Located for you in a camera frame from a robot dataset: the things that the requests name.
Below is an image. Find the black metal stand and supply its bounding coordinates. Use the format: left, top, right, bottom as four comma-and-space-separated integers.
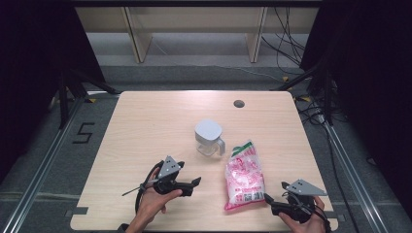
271, 61, 335, 126
57, 69, 120, 130

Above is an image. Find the black curtain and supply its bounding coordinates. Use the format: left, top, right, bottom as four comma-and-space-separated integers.
299, 0, 412, 221
0, 0, 106, 183

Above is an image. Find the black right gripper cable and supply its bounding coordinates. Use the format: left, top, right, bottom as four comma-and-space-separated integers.
310, 205, 332, 233

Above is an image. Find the black floor cable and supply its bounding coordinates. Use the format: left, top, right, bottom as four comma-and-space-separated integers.
297, 103, 361, 233

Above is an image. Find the bundle of black floor cables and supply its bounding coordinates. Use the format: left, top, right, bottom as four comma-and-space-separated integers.
261, 7, 307, 76

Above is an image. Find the clear jar with white lid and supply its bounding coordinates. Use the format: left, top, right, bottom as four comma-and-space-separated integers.
193, 118, 226, 158

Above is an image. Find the aluminium floor rail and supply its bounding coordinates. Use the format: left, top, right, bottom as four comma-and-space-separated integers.
0, 96, 86, 233
324, 121, 390, 233

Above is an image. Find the pink and white plastic bag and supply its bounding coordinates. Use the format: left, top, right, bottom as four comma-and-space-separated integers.
223, 139, 266, 212

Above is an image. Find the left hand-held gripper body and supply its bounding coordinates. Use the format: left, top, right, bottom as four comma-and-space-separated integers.
152, 155, 195, 197

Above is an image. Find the person's right hand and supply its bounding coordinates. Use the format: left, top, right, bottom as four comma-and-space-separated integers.
279, 196, 326, 233

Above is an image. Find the black cable tie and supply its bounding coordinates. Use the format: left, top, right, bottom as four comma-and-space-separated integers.
121, 181, 156, 197

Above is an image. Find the light wooden shelf unit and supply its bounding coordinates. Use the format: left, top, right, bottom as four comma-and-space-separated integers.
75, 6, 320, 64

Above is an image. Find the grey table bracket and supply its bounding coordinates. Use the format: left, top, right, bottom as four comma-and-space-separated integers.
321, 210, 346, 223
64, 207, 89, 217

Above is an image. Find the thin white floor cable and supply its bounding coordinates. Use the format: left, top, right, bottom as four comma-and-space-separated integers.
152, 38, 283, 83

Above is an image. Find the person's left hand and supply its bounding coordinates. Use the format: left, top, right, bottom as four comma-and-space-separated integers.
139, 187, 184, 224

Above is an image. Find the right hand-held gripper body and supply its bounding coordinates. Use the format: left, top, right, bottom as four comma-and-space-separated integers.
270, 179, 328, 224

